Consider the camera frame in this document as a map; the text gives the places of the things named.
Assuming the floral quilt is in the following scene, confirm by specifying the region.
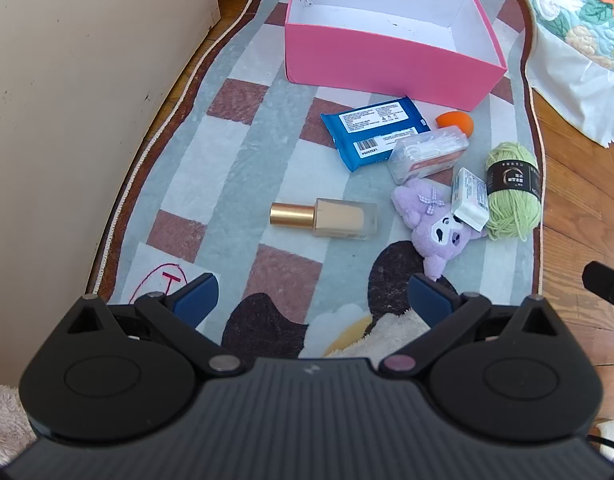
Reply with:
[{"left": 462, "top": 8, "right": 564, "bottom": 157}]
[{"left": 487, "top": 0, "right": 614, "bottom": 149}]

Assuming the checkered rug with brown border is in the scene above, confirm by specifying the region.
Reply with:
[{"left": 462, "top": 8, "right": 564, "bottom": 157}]
[{"left": 89, "top": 0, "right": 546, "bottom": 361}]

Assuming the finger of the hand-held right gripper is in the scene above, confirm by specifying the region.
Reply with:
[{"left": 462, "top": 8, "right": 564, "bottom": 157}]
[{"left": 582, "top": 261, "right": 614, "bottom": 311}]

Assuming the fluffy white cloth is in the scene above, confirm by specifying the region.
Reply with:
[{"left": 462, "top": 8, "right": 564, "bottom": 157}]
[{"left": 0, "top": 382, "right": 38, "bottom": 467}]

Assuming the clear plastic floss pick box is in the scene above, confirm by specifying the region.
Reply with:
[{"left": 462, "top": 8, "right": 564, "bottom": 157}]
[{"left": 387, "top": 127, "right": 470, "bottom": 185}]

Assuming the blue wet wipes packet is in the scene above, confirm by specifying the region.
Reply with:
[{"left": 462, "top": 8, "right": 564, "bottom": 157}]
[{"left": 320, "top": 96, "right": 432, "bottom": 173}]

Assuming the white paper with red mark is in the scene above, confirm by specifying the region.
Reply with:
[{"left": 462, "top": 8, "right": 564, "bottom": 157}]
[{"left": 119, "top": 242, "right": 221, "bottom": 307}]

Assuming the foundation bottle with gold cap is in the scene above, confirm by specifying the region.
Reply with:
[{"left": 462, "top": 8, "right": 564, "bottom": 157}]
[{"left": 270, "top": 198, "right": 379, "bottom": 241}]

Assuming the purple plush toy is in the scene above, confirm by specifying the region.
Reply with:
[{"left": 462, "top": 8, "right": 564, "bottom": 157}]
[{"left": 391, "top": 177, "right": 488, "bottom": 282}]

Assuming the orange makeup sponge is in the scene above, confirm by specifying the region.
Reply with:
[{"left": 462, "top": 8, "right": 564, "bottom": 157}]
[{"left": 435, "top": 111, "right": 474, "bottom": 138}]

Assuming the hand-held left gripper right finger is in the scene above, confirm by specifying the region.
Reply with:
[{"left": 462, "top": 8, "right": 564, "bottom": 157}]
[{"left": 377, "top": 272, "right": 562, "bottom": 376}]

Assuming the pink cardboard box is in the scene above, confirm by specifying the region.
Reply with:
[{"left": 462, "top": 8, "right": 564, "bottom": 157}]
[{"left": 284, "top": 0, "right": 508, "bottom": 112}]

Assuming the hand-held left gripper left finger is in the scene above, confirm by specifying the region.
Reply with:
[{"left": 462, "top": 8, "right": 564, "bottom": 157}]
[{"left": 67, "top": 272, "right": 243, "bottom": 376}]

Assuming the small white tissue packet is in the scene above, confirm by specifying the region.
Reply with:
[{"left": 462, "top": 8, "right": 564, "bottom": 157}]
[{"left": 450, "top": 167, "right": 489, "bottom": 232}]

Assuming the green yarn ball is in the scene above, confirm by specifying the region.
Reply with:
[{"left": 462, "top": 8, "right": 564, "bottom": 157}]
[{"left": 484, "top": 141, "right": 544, "bottom": 242}]

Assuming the beige cabinet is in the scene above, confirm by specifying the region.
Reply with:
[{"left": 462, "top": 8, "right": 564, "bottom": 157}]
[{"left": 0, "top": 0, "right": 223, "bottom": 388}]

